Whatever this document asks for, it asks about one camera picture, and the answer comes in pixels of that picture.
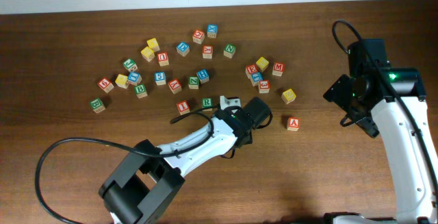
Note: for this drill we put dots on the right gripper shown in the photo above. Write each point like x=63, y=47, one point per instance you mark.
x=367, y=126

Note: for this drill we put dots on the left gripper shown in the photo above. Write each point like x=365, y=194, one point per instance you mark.
x=245, y=138

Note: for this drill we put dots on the green R block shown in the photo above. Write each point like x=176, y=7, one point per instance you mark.
x=207, y=104

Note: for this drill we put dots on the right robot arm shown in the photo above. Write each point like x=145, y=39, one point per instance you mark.
x=391, y=103

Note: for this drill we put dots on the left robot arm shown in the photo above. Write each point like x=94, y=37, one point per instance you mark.
x=143, y=185

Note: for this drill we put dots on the red 3 block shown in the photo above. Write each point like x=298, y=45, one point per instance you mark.
x=264, y=86

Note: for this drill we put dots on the blue block right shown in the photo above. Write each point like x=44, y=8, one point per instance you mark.
x=255, y=78

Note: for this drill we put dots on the yellow S block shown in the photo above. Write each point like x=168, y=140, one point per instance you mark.
x=288, y=96

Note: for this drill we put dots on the red A block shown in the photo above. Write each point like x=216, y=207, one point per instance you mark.
x=293, y=124

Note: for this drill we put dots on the red E block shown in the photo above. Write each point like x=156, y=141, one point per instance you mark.
x=251, y=69

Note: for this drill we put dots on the yellow block right upper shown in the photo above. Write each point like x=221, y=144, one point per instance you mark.
x=262, y=64

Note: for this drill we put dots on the red M block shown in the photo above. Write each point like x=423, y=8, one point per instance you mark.
x=278, y=69

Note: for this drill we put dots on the blue H block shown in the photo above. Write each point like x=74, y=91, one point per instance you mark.
x=203, y=76

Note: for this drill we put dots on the green N block upper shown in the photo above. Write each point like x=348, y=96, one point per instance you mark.
x=229, y=50

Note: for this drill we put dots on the green n block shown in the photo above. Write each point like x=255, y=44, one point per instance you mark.
x=229, y=50
x=193, y=82

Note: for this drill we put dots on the green N block lower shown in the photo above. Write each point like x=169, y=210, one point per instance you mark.
x=193, y=82

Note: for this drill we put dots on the red I block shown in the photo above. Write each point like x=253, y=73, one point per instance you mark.
x=183, y=107

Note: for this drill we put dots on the red Y block upper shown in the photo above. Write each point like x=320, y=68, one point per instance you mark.
x=207, y=51

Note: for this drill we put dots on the red X block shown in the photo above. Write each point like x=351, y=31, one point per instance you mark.
x=175, y=86

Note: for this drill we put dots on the blue X block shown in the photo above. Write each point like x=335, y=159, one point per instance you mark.
x=212, y=31

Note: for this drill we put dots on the red G block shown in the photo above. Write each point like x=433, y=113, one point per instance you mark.
x=198, y=36

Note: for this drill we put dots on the blue D block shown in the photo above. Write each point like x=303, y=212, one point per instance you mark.
x=183, y=48

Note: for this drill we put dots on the blue 5 block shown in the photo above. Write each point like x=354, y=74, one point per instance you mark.
x=160, y=78

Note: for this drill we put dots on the red U block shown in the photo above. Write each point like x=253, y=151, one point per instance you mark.
x=163, y=59

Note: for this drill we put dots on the green B block inner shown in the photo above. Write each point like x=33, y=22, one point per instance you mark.
x=140, y=91

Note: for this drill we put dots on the green b block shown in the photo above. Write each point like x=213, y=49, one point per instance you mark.
x=97, y=105
x=140, y=91

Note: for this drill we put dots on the yellow block beside U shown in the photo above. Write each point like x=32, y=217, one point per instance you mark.
x=147, y=53

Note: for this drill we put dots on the yellow block upper left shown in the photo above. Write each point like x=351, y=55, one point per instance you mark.
x=153, y=44

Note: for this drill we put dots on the blue block left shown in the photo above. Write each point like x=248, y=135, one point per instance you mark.
x=134, y=78

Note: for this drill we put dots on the green J block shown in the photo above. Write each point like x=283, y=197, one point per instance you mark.
x=130, y=65

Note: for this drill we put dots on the red 6 block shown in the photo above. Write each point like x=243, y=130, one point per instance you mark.
x=105, y=85

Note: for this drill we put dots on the green B block outer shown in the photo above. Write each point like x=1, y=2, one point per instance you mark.
x=97, y=105

